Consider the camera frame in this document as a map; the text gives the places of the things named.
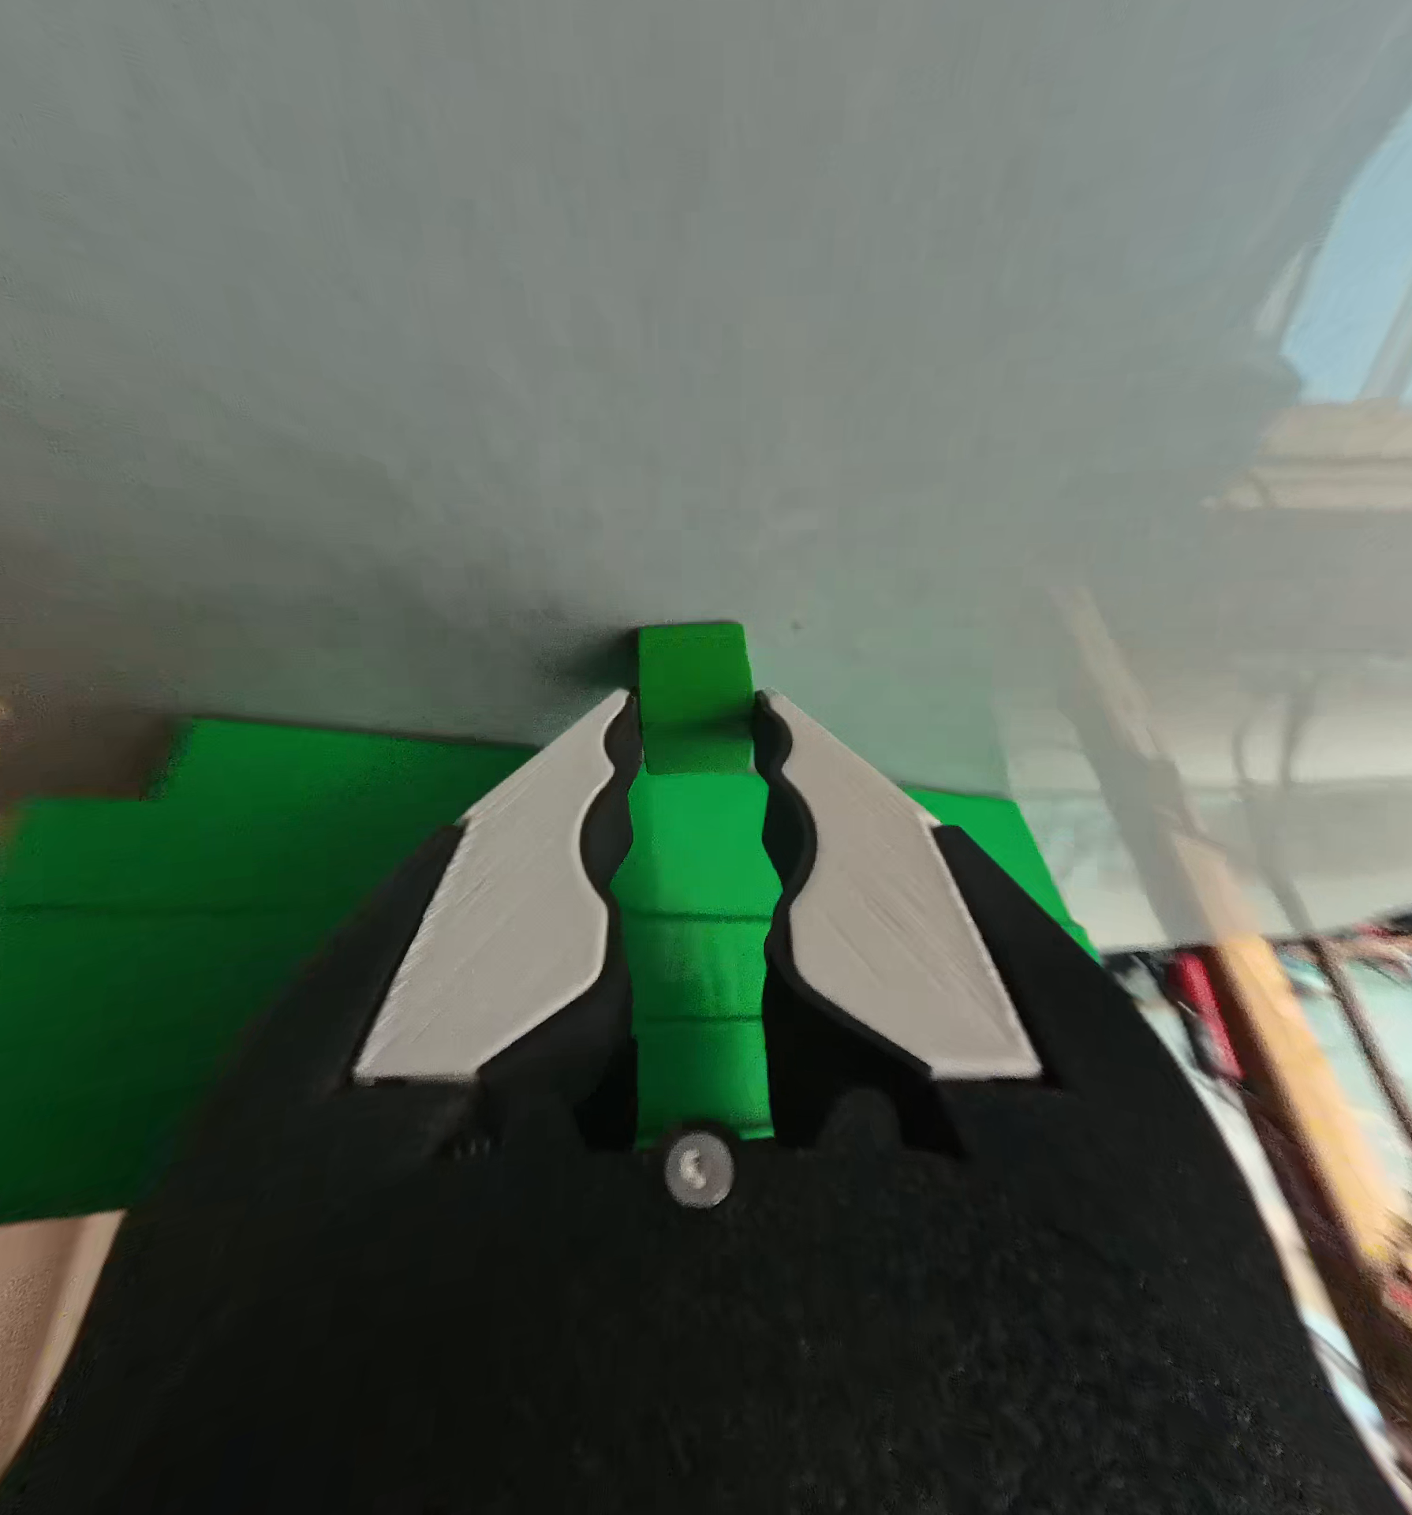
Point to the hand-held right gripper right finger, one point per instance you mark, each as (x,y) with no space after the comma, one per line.
(896,947)

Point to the green plastic bin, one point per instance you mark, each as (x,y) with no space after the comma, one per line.
(186,970)

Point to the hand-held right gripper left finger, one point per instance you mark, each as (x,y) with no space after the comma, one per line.
(494,947)

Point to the green wooden cube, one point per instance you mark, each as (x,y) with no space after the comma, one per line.
(695,687)

